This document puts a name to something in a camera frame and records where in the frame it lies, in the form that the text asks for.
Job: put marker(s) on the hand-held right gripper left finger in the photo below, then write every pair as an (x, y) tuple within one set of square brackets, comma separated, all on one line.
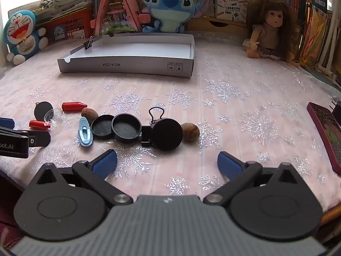
[(105, 162)]

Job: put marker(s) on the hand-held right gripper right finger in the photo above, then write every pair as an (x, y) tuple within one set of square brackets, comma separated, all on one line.
[(229, 163)]

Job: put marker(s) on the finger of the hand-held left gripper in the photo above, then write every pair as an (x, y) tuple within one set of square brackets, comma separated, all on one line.
[(40, 139), (5, 122)]

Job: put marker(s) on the clear suction cup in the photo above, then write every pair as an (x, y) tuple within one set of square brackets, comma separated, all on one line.
[(51, 118)]

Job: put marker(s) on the black disc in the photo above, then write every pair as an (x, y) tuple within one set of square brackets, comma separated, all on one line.
[(41, 109)]

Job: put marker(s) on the light blue hair clip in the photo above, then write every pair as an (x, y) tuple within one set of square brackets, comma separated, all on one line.
[(84, 134)]

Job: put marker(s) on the black round lid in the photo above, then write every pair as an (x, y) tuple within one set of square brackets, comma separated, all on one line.
[(126, 128), (101, 126), (166, 135)]

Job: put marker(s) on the large black binder clip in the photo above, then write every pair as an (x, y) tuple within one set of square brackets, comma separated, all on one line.
[(145, 136)]

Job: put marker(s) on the brown hazelnut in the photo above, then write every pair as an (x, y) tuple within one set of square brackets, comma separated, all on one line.
[(190, 132), (89, 112)]

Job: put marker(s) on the white cardboard box tray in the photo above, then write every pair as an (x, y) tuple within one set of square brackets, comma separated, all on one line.
[(138, 50)]

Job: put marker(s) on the pink snowflake tablecloth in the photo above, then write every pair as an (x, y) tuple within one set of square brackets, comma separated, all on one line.
[(239, 106)]

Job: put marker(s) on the blue cat plush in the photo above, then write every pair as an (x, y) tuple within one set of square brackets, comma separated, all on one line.
[(21, 36)]

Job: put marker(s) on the small black binder clip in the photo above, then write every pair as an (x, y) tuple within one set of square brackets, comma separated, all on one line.
[(87, 44)]

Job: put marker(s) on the red plastic crate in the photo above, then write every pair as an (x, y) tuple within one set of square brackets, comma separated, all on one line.
[(72, 24)]

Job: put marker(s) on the wooden drawer shelf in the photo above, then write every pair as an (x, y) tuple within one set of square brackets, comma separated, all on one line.
[(205, 22)]

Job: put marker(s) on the long-haired doll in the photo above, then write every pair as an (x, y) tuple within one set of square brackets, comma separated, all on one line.
[(271, 26)]

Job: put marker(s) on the pink triangular house model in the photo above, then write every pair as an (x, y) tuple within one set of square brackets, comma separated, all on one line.
[(114, 8)]

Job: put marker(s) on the shiny colourful folders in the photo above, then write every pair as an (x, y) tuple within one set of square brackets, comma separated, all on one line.
[(315, 34)]

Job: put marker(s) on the printed white carton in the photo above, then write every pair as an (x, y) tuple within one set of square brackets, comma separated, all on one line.
[(230, 6)]

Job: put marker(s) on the white pipe rack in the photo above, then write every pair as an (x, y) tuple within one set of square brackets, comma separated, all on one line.
[(334, 42)]

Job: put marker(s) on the blue alien plush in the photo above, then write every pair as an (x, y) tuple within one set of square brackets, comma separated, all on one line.
[(170, 8)]

